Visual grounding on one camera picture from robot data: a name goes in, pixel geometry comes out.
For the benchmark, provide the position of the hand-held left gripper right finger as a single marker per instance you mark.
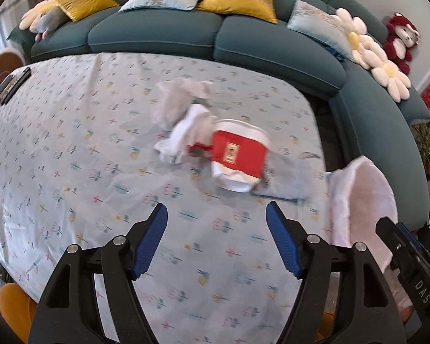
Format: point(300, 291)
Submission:
point(283, 240)

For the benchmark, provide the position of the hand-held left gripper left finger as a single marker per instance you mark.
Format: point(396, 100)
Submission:
point(148, 240)

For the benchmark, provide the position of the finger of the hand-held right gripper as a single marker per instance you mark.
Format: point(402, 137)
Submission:
point(394, 243)

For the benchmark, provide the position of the bin with white liner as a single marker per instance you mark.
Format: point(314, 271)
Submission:
point(362, 200)

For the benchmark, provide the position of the red paper cup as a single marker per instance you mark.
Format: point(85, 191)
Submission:
point(238, 150)

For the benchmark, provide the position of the grey fabric pouch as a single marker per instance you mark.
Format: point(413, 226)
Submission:
point(294, 179)

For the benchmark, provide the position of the white crumpled cloth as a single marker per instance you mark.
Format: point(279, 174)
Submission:
point(190, 132)

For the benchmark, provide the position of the floral light blue tablecloth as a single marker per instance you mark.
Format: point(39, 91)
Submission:
point(75, 150)

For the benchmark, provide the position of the yellow stool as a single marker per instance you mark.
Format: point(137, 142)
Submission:
point(16, 311)

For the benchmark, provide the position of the white daisy pillow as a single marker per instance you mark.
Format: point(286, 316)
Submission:
point(360, 39)
point(392, 77)
point(34, 16)

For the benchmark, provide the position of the teal sofa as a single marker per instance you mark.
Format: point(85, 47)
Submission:
point(272, 46)

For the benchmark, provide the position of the red teddy bear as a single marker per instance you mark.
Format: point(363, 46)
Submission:
point(401, 41)

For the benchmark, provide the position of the black remote control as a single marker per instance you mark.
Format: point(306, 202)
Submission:
point(16, 85)

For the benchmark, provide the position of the wooden chair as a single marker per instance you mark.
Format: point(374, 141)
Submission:
point(7, 64)

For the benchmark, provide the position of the grey plush toy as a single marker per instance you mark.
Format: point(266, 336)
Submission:
point(50, 23)

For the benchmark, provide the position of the yellow embroidered cushion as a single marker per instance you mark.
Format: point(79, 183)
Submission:
point(238, 0)
point(82, 1)

